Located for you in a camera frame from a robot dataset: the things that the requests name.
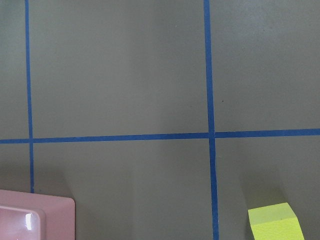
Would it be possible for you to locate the yellow foam block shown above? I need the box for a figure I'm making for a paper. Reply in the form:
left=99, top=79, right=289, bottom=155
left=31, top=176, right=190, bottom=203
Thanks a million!
left=248, top=202, right=305, bottom=240

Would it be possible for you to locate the pink plastic bin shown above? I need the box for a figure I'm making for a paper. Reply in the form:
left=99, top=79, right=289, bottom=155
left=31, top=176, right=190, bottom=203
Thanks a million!
left=0, top=189, right=76, bottom=240

